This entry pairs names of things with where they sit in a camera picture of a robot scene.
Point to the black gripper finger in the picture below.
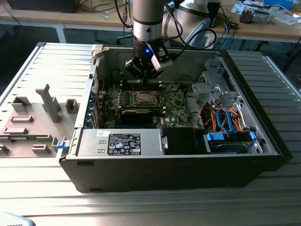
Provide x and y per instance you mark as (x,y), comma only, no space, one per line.
(135,69)
(155,74)

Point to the CPU with silver lid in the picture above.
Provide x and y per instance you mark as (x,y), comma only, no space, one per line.
(145,97)

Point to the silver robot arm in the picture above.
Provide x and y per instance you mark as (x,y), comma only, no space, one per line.
(147,18)

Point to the metal locking lever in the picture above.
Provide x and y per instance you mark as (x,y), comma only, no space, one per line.
(134,90)

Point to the CPU cooler heatsink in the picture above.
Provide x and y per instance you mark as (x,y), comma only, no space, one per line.
(247,16)

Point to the green motherboard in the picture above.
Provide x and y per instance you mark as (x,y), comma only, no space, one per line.
(174,110)

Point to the beige case latch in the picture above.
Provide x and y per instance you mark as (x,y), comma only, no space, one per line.
(96,50)

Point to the graphics card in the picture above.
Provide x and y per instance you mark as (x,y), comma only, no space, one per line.
(136,116)

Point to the metal drive cage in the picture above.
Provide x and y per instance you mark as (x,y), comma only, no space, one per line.
(207,90)

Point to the wooden desk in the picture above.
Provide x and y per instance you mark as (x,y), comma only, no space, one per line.
(77,20)
(258,29)

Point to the grey power supply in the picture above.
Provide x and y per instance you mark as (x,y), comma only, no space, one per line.
(94,143)

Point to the black upright box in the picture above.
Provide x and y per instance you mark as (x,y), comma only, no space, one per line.
(214,9)

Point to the blue disk carrier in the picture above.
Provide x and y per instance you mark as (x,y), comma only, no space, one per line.
(215,136)

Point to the black PC case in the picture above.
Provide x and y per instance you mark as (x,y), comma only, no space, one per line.
(164,174)

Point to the hard disk drive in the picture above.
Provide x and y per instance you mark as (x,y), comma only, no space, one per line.
(225,148)

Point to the blue case latch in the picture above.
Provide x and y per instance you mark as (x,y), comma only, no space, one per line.
(61,144)

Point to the black computer box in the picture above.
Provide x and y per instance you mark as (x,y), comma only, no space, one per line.
(42,5)

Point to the grey parts rack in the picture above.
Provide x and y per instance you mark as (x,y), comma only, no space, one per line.
(40,127)

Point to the silver drive unit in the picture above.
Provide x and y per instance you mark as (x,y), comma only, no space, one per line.
(262,18)

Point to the blue box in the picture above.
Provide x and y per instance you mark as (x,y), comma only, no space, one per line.
(279,3)

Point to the pale teach pendant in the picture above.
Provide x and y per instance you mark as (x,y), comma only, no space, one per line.
(14,220)

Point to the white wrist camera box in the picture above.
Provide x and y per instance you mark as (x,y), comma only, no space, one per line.
(162,66)

